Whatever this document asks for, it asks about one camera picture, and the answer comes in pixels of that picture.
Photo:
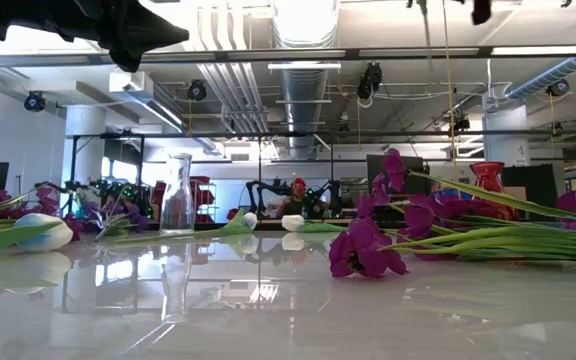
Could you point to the dark violet artificial flower bunch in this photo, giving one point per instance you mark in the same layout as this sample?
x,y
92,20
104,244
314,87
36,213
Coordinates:
x,y
138,216

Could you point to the black background rig frame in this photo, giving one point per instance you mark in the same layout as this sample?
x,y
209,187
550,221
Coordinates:
x,y
259,165

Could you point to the silver ceiling duct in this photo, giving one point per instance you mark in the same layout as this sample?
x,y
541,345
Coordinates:
x,y
305,85

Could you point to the red glass vase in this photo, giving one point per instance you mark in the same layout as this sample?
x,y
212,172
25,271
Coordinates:
x,y
488,175

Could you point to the black background robot arm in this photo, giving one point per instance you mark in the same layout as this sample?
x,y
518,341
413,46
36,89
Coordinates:
x,y
255,192
332,192

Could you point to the overhead frame bar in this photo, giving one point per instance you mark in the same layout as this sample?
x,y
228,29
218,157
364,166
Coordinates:
x,y
268,54

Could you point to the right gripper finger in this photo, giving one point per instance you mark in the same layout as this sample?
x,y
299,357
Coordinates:
x,y
481,10

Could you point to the blue flexible duct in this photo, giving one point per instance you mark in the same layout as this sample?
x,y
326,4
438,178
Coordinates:
x,y
543,79

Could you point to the ceiling strip light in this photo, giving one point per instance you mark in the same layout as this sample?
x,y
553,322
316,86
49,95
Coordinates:
x,y
304,66

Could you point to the black panel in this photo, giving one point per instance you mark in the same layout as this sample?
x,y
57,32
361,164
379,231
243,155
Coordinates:
x,y
533,177

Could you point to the clear glass vase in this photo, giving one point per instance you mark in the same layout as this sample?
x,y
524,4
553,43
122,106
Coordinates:
x,y
177,210

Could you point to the blue bin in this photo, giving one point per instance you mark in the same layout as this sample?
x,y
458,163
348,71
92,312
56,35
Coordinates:
x,y
455,192

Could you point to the red bin shelf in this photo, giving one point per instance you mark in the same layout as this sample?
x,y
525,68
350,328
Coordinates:
x,y
204,197

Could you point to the black ceiling-hung camera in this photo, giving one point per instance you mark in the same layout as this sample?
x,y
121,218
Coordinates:
x,y
34,101
460,122
369,80
558,87
197,90

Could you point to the person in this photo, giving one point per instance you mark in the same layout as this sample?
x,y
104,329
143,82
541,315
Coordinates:
x,y
298,202

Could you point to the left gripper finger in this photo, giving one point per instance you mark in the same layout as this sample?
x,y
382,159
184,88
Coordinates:
x,y
153,27
125,55

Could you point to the cardboard box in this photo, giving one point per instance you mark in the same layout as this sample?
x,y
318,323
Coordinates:
x,y
518,192

